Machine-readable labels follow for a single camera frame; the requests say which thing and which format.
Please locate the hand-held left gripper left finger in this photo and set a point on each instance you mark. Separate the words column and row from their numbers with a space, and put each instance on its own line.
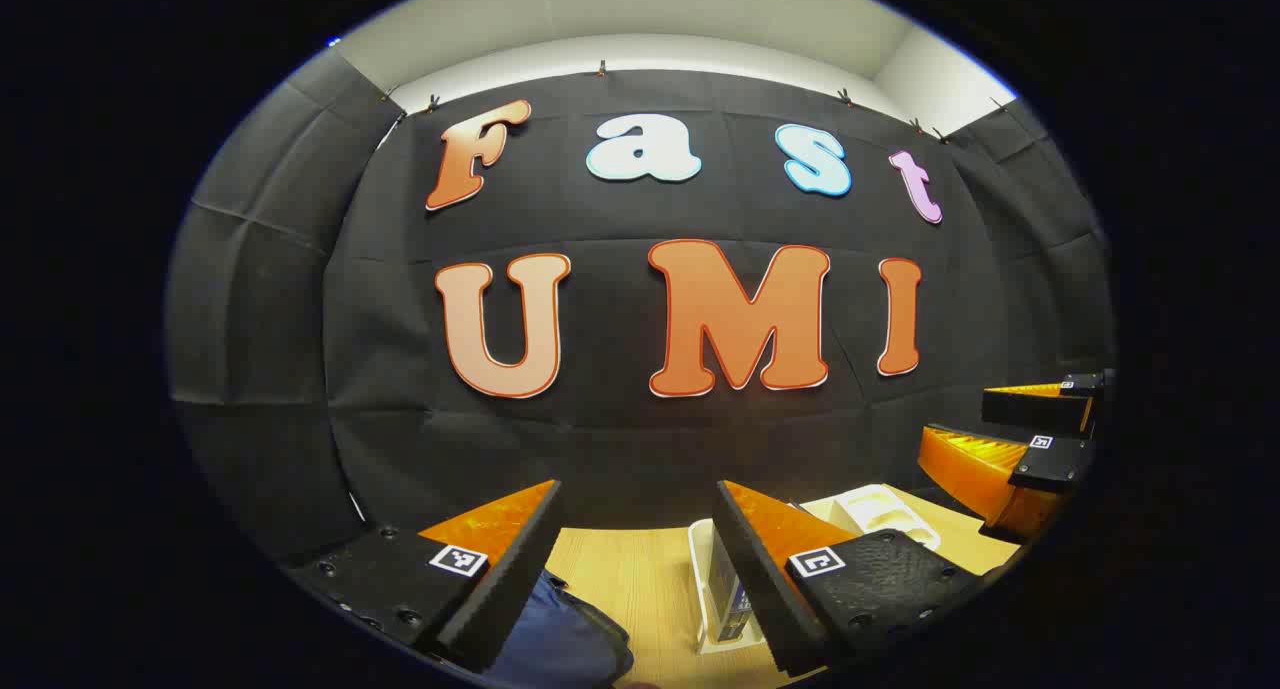
column 500, row 579

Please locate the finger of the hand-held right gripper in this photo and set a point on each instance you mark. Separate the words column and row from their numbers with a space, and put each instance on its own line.
column 1050, row 464
column 1035, row 411

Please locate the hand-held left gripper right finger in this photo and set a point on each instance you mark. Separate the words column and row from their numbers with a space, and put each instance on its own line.
column 760, row 579

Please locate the blue cover book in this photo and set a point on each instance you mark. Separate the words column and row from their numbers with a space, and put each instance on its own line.
column 735, row 604

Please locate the blue schoolbag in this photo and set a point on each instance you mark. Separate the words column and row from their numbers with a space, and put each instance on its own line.
column 560, row 639

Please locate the white bookshelf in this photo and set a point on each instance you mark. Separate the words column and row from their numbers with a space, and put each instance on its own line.
column 870, row 509

